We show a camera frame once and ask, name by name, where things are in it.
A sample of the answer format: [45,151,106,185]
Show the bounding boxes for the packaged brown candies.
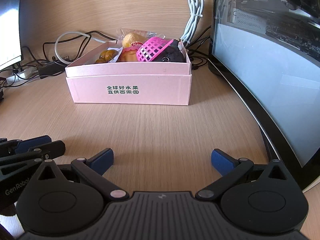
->
[95,48,123,64]

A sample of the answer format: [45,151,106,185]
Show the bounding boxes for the packaged yellow pastry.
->
[118,28,157,48]

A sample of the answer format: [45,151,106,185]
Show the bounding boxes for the packaged bread bun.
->
[117,46,139,62]

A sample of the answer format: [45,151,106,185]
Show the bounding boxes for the white power strip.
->
[6,67,37,85]

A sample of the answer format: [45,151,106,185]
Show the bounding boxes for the black power adapter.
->
[38,62,66,79]

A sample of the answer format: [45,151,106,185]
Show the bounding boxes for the computer monitor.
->
[0,0,22,70]

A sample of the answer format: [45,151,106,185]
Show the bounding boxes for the pink cardboard box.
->
[65,41,192,105]

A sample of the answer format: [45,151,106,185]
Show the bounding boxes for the black round object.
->
[153,40,185,63]

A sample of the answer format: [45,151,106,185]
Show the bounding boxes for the pink plastic basket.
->
[136,36,173,62]

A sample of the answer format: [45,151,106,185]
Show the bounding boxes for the grey looped cable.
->
[54,31,111,65]

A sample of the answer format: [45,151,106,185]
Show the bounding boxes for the white bundled cable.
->
[179,0,205,46]

